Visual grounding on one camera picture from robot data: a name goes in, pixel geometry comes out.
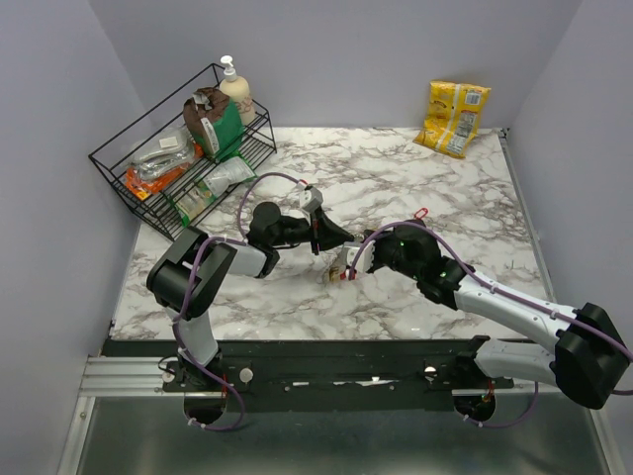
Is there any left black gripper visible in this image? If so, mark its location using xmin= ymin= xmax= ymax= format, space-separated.
xmin=269 ymin=205 xmax=353 ymax=254

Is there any metal red key organizer plate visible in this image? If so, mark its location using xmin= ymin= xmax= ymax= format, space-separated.
xmin=323 ymin=257 xmax=347 ymax=284

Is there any large red key tag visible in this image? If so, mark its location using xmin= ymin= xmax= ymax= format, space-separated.
xmin=413 ymin=207 xmax=429 ymax=220

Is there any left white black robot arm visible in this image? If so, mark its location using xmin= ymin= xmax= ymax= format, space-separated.
xmin=146 ymin=202 xmax=354 ymax=391

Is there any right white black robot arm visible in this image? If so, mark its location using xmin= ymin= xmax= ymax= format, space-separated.
xmin=364 ymin=221 xmax=632 ymax=410

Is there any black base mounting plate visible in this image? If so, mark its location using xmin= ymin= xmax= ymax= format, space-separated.
xmin=101 ymin=338 xmax=578 ymax=415

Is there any green white snack packet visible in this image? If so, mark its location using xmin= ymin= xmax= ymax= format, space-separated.
xmin=172 ymin=153 xmax=256 ymax=227

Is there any yellow chips bag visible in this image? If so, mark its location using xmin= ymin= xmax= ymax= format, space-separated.
xmin=413 ymin=80 xmax=492 ymax=158

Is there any brown green bag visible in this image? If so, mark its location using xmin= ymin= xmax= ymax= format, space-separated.
xmin=182 ymin=87 xmax=244 ymax=162

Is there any cream pump lotion bottle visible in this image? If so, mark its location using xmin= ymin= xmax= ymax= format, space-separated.
xmin=220 ymin=54 xmax=256 ymax=126

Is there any clear plastic packet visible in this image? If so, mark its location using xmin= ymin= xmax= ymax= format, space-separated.
xmin=132 ymin=130 xmax=196 ymax=179

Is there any orange snack packet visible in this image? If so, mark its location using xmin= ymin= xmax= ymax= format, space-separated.
xmin=125 ymin=166 xmax=186 ymax=201

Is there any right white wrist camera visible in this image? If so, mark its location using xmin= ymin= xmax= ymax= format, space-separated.
xmin=338 ymin=241 xmax=375 ymax=280

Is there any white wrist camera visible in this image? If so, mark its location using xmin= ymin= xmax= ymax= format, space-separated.
xmin=299 ymin=185 xmax=323 ymax=214
xmin=338 ymin=241 xmax=375 ymax=280

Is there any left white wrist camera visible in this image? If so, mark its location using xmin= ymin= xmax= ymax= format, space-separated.
xmin=299 ymin=185 xmax=323 ymax=214

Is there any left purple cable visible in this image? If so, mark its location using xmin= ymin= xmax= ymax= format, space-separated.
xmin=171 ymin=172 xmax=311 ymax=432

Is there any purple cable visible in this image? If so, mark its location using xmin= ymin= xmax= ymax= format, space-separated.
xmin=171 ymin=172 xmax=311 ymax=432
xmin=345 ymin=221 xmax=633 ymax=429

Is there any black wire rack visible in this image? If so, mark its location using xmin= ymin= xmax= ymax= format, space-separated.
xmin=88 ymin=63 xmax=277 ymax=240

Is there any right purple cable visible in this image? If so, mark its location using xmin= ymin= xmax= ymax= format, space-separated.
xmin=345 ymin=221 xmax=633 ymax=429

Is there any aluminium rail frame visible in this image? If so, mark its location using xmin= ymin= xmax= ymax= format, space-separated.
xmin=59 ymin=353 xmax=625 ymax=474

